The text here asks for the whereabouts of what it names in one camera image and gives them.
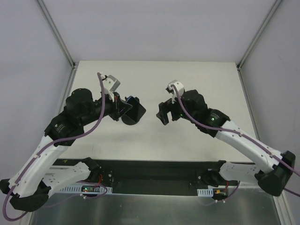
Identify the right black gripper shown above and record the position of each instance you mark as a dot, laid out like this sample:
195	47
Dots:
170	110

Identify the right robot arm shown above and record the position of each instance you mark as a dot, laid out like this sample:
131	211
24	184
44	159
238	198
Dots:
271	169

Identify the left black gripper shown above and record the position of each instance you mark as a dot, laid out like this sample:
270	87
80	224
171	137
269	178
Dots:
118	108

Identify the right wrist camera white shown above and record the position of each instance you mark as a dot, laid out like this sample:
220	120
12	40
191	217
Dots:
175	88

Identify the right aluminium frame post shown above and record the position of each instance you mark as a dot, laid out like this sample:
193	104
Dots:
258	34

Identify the white cable duct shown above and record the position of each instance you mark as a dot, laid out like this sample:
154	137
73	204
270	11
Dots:
205	192
85	189

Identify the left aluminium frame post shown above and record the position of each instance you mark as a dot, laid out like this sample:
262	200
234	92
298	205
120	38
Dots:
55	32

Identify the blue phone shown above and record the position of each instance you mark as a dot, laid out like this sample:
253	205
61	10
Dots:
137	107

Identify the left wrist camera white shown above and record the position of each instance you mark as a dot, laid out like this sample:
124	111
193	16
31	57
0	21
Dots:
110	84

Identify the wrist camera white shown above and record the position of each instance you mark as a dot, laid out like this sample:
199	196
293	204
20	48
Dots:
110	84
175	88

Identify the black phone stand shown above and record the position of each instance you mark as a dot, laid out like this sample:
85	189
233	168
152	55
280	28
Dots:
131	119

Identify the left white cable duct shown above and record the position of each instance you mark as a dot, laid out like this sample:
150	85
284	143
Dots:
85	189

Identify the aluminium frame post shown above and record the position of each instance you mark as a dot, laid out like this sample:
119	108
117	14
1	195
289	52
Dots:
55	32
258	34

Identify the right white cable duct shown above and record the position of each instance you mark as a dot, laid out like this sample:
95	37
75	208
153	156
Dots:
205	192

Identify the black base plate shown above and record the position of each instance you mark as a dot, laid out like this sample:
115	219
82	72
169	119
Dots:
158	177

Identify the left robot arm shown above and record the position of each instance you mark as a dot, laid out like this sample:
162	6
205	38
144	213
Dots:
31	187

